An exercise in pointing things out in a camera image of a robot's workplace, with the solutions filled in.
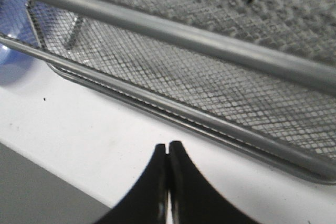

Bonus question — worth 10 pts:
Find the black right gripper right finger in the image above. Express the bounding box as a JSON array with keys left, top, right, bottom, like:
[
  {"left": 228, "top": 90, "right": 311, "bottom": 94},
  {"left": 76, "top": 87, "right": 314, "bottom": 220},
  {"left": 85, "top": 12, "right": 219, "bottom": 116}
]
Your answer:
[{"left": 169, "top": 141, "right": 256, "bottom": 223}]

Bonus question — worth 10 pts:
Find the blue plastic tray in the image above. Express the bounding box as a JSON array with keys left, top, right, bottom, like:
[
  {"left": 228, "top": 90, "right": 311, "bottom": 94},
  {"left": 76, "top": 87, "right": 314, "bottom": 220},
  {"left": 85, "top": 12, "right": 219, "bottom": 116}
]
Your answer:
[{"left": 0, "top": 0, "right": 77, "bottom": 86}]

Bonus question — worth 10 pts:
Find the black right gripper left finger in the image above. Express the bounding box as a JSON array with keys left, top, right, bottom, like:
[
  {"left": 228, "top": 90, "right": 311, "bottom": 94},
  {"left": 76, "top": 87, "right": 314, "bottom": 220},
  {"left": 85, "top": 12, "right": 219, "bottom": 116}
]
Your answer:
[{"left": 96, "top": 144, "right": 167, "bottom": 223}]

